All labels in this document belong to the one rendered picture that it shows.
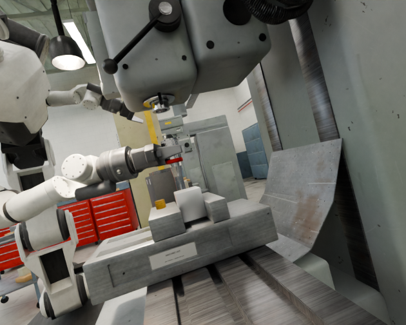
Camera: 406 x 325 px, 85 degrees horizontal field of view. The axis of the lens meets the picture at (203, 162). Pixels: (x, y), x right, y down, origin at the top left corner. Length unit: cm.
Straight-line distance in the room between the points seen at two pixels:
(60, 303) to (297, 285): 110
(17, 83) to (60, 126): 957
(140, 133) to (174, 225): 198
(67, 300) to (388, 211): 121
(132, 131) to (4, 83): 159
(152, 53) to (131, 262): 43
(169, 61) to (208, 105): 979
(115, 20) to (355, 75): 51
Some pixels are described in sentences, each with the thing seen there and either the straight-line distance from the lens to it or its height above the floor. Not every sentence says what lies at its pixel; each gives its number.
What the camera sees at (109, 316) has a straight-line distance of 60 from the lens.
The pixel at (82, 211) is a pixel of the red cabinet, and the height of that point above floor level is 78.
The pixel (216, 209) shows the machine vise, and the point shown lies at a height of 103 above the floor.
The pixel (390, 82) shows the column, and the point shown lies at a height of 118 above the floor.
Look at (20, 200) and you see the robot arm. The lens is 72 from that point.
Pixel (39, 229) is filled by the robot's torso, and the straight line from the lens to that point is 113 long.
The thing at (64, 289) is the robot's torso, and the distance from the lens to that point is 126.
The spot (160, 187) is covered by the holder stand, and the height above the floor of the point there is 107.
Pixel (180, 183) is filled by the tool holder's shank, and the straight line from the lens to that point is 58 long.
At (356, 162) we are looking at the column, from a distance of 59.
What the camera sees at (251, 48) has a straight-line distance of 59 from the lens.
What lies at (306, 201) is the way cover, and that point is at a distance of 63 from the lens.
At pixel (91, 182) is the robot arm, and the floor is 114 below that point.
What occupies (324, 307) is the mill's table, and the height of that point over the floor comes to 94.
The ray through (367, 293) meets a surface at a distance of 70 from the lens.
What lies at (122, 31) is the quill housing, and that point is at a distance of 58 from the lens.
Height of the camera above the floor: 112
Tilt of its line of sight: level
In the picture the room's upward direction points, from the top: 14 degrees counter-clockwise
